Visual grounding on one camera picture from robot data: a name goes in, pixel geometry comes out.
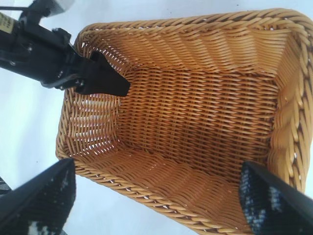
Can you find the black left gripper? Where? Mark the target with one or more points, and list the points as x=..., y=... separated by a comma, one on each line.
x=41, y=58

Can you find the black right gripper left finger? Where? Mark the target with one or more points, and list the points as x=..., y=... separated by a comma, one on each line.
x=36, y=205

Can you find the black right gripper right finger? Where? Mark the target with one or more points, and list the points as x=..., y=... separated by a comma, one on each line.
x=274, y=205

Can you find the brown woven wicker basket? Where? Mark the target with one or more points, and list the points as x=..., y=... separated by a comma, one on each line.
x=195, y=110

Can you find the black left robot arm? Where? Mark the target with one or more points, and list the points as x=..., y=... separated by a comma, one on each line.
x=6, y=44

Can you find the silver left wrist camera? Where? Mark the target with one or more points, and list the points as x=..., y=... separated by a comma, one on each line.
x=60, y=5

